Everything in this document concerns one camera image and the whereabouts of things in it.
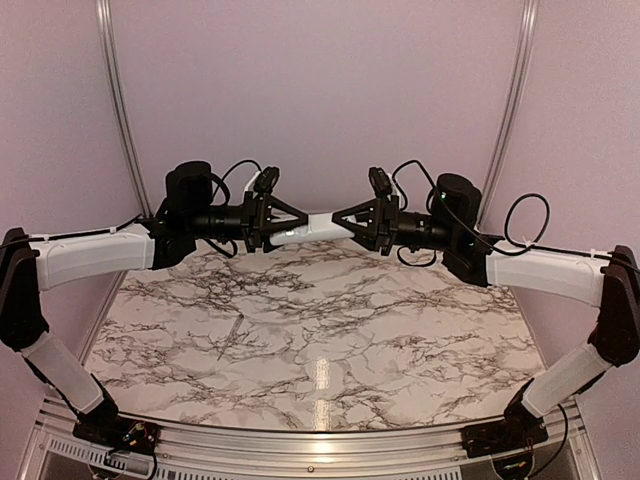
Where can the white remote control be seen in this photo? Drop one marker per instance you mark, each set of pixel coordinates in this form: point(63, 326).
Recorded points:
point(320, 227)

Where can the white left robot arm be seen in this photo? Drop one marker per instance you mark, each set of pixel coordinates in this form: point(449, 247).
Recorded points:
point(32, 265)

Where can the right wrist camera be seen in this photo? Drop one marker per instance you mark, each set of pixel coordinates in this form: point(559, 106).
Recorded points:
point(381, 182)

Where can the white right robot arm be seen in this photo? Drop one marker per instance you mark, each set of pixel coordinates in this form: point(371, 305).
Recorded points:
point(609, 282)

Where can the aluminium right corner post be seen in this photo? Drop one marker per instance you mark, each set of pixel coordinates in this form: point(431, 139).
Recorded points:
point(516, 90)

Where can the aluminium left corner post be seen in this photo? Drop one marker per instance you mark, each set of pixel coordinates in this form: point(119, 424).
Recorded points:
point(109, 50)

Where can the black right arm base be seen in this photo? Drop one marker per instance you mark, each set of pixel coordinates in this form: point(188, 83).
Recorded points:
point(516, 430)

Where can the aluminium front rail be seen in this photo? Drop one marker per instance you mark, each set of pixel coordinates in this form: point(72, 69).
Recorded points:
point(189, 451)

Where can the clear handled screwdriver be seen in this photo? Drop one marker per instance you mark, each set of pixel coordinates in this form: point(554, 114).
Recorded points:
point(231, 335)

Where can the aluminium corner post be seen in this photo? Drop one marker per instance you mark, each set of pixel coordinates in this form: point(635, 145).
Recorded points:
point(516, 90)
point(109, 50)

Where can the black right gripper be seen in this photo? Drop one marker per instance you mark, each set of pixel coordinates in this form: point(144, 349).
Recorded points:
point(383, 223)

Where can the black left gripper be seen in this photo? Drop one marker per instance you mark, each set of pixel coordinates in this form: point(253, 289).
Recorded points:
point(256, 219)

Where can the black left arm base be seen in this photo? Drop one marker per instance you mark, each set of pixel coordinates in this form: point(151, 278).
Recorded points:
point(112, 430)

